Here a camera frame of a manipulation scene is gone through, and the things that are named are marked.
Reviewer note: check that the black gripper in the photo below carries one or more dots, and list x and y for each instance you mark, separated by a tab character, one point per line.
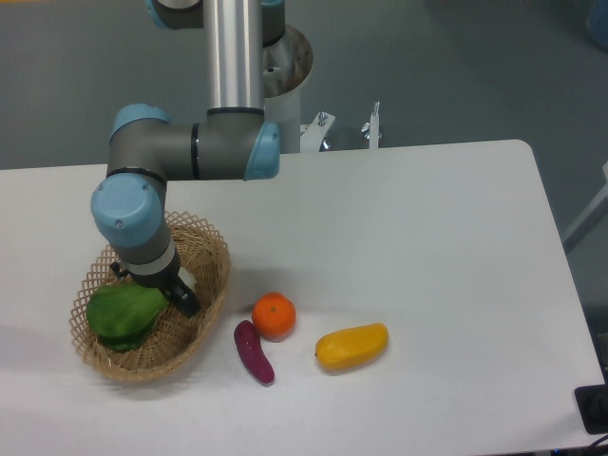
166	279

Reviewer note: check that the green bok choy vegetable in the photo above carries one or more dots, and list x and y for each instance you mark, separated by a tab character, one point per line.
123	316

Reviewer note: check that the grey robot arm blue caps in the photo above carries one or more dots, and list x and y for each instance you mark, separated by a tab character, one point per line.
146	150

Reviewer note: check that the woven wicker basket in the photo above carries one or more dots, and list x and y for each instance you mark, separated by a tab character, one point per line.
175	338

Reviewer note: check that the orange tangerine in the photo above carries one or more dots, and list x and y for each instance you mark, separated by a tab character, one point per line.
274	316

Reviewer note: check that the purple sweet potato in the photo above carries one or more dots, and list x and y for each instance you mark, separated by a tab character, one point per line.
251	353

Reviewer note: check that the yellow mango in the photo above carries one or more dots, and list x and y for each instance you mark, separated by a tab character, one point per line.
352	347

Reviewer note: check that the black device at table edge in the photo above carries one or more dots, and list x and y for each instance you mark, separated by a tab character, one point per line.
592	404

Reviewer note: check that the blue object top right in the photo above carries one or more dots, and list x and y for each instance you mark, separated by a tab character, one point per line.
597	23

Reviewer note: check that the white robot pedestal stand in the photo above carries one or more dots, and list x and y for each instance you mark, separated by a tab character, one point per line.
288	65

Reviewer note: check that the white frame leg right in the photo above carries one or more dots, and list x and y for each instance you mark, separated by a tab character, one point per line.
590	216

